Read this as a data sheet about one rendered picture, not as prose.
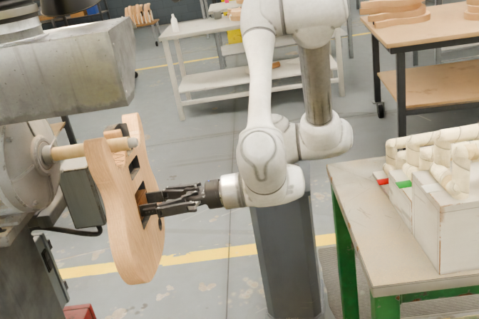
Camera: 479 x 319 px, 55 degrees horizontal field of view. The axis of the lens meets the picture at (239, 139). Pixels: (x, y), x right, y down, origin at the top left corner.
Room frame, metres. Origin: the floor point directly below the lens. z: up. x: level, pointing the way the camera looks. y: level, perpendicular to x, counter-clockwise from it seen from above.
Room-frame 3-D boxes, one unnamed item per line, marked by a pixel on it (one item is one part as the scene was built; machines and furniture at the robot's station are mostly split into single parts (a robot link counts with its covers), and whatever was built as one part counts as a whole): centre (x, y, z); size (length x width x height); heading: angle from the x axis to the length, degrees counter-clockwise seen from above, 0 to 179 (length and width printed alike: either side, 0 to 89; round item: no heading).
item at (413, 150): (1.01, -0.42, 1.07); 0.03 x 0.03 x 0.09
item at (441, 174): (0.81, -0.41, 1.12); 0.11 x 0.03 x 0.03; 179
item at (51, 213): (1.19, 0.56, 1.02); 0.19 x 0.04 x 0.04; 176
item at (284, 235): (1.71, -0.13, 0.35); 0.28 x 0.28 x 0.70; 78
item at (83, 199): (1.25, 0.55, 0.99); 0.24 x 0.21 x 0.26; 86
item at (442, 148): (0.85, -0.42, 1.15); 0.03 x 0.03 x 0.09
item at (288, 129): (1.71, -0.14, 0.87); 0.18 x 0.16 x 0.22; 80
